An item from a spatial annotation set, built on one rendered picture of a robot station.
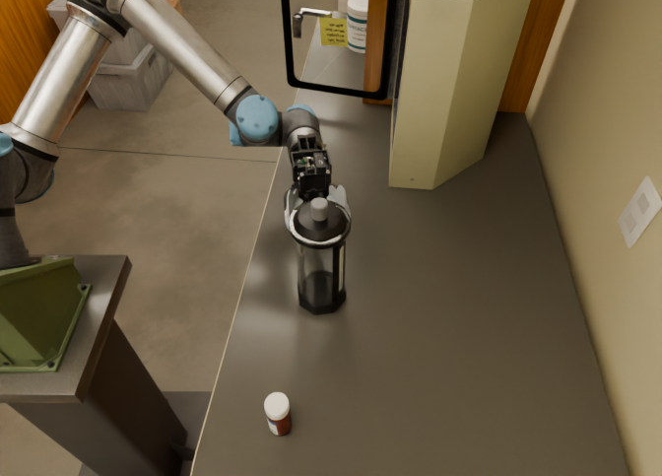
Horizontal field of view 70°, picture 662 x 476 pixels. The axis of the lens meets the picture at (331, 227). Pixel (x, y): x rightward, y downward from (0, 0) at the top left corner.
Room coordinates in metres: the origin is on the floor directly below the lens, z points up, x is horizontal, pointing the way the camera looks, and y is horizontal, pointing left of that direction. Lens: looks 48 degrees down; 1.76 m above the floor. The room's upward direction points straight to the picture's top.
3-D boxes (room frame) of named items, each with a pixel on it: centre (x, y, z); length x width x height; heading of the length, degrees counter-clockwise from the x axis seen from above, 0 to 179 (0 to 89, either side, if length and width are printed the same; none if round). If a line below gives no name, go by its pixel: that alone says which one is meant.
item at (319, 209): (0.56, 0.02, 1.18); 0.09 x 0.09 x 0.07
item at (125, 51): (2.87, 1.32, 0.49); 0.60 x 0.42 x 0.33; 174
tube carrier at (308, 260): (0.56, 0.02, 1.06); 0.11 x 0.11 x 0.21
